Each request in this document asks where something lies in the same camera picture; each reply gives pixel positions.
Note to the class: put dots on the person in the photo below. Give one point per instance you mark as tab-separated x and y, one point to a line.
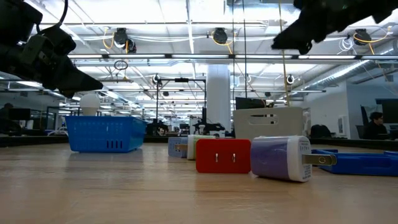
7	121
375	129

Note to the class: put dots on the background black robot arm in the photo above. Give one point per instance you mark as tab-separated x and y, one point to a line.
211	127

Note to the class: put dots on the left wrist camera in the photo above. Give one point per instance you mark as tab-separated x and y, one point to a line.
34	49

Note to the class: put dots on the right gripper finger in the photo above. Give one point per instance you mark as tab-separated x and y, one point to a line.
308	28
305	47

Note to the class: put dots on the black office chair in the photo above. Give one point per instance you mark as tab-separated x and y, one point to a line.
320	132

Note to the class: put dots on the purple and white charger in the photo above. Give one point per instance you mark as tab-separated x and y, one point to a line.
273	158

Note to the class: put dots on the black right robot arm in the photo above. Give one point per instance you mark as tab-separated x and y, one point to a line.
385	9

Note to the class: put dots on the red wall charger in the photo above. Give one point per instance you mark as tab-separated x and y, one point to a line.
224	165

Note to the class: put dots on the blue slotted plastic basket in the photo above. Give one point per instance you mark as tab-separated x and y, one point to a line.
105	133

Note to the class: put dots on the light blue wall charger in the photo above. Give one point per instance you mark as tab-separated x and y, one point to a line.
177	153

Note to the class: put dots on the white bulb table lamp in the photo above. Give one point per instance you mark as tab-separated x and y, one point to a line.
89	102

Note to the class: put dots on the white building column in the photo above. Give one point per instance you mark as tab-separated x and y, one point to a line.
217	93

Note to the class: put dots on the blue digital timer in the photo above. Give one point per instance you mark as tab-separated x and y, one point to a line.
363	165

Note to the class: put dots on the background black station frame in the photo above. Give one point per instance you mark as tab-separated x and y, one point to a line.
183	80

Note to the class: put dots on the green and white charger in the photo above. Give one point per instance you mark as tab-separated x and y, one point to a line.
191	152

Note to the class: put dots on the grey plastic bin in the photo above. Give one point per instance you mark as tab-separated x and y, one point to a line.
280	127

